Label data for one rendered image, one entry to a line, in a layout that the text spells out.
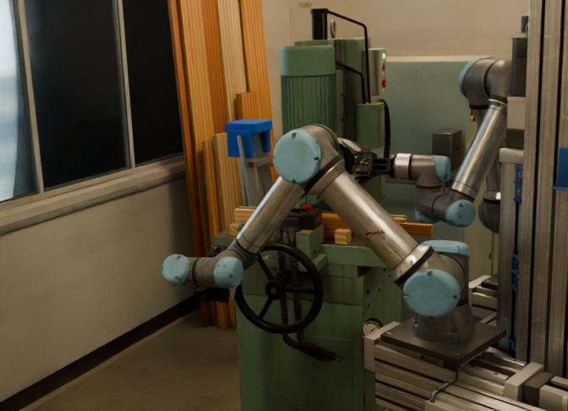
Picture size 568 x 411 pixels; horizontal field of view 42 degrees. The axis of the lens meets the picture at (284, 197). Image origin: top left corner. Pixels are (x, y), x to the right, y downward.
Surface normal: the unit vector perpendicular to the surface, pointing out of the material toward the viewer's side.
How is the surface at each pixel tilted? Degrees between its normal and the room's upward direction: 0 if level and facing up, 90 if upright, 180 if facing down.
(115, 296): 90
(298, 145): 87
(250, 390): 90
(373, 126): 90
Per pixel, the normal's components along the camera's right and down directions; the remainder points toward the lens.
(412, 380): -0.69, 0.18
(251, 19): 0.88, 0.02
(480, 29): -0.48, 0.21
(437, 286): -0.26, 0.31
